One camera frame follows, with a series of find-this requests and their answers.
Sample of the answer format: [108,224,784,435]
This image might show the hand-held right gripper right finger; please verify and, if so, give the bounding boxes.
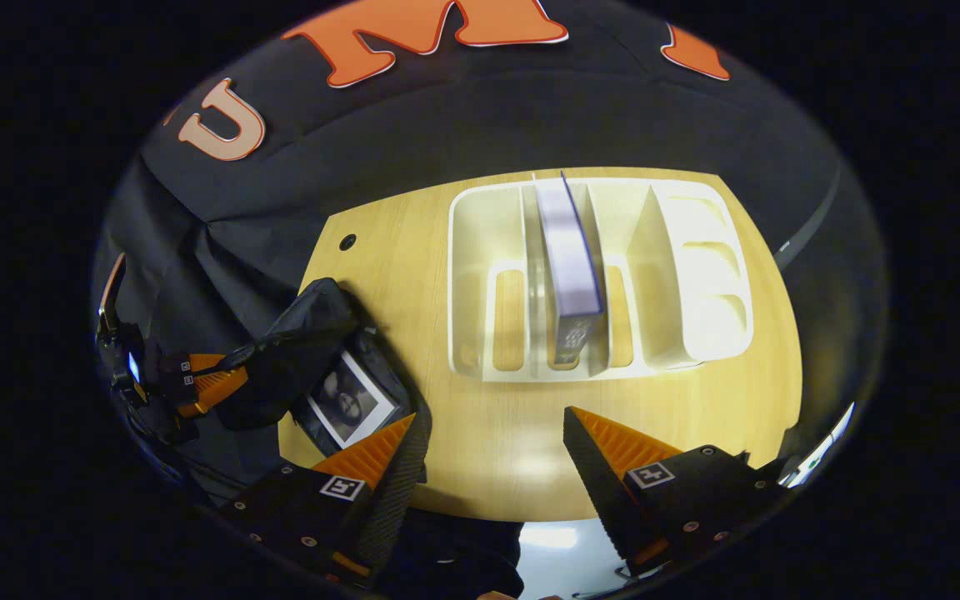
[563,406,793,578]

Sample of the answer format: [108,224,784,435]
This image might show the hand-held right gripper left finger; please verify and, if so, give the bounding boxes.
[222,412,433,588]

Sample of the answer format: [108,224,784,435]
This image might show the black schoolbag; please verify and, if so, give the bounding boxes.
[213,277,435,484]

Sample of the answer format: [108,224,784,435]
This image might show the grey photo cover book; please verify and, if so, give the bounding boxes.
[307,350,402,451]

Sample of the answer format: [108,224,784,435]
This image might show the blue cover book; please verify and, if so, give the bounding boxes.
[532,171,606,368]

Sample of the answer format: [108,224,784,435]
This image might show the white plastic bookshelf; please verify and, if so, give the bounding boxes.
[447,175,756,384]

